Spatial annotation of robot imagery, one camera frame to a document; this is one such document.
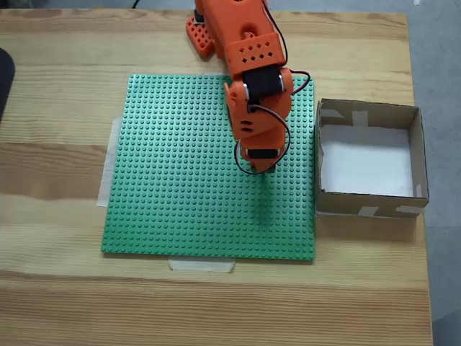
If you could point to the brown cardboard box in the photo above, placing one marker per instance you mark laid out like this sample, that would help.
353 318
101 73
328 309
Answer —
338 203

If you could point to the green lego baseplate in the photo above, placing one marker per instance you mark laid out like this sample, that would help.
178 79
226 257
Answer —
162 180

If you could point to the white paper sheet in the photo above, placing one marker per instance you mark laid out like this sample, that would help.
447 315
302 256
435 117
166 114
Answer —
367 162

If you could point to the masking tape strip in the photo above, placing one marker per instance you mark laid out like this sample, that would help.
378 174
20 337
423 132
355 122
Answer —
104 180
201 266

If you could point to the black rounded pad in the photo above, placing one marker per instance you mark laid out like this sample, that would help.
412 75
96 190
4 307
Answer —
5 79

